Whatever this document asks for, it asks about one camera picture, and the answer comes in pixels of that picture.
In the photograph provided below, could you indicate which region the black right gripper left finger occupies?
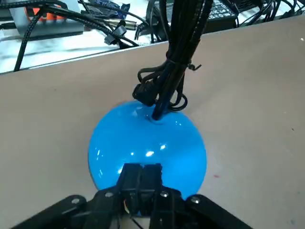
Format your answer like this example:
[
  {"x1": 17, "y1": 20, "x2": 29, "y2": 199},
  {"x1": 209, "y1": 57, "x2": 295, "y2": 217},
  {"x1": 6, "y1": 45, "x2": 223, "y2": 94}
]
[{"x1": 9, "y1": 163, "x2": 143, "y2": 229}]

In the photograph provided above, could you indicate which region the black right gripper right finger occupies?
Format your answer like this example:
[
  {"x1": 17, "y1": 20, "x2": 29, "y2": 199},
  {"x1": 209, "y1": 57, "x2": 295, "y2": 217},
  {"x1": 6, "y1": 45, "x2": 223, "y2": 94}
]
[{"x1": 140, "y1": 163, "x2": 254, "y2": 229}]

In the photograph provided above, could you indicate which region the blue desk lamp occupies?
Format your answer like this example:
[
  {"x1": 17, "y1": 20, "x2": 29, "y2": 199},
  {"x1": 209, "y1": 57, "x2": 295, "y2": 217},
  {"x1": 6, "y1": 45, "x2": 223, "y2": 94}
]
[{"x1": 88, "y1": 0, "x2": 214, "y2": 201}]

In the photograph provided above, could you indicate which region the grey metal device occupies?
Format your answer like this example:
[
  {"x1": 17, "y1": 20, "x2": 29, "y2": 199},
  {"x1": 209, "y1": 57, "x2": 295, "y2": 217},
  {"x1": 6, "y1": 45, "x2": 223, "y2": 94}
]
[{"x1": 14, "y1": 0, "x2": 84, "y2": 39}]

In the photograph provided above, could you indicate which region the large black labelled power adapter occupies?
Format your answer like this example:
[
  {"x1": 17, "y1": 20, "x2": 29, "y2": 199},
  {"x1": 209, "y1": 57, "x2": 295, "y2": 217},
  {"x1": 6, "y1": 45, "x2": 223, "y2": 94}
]
[{"x1": 147, "y1": 0, "x2": 239, "y2": 33}]

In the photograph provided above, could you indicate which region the black lamp cord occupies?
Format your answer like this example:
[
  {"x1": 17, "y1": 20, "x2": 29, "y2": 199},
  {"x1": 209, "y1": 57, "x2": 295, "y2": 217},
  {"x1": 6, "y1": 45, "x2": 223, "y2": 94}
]
[{"x1": 132, "y1": 0, "x2": 214, "y2": 113}]

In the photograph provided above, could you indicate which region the black braided cable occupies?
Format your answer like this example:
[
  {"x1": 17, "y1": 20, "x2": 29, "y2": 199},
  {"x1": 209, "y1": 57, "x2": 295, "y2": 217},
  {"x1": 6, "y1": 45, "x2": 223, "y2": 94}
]
[{"x1": 13, "y1": 3, "x2": 140, "y2": 72}]

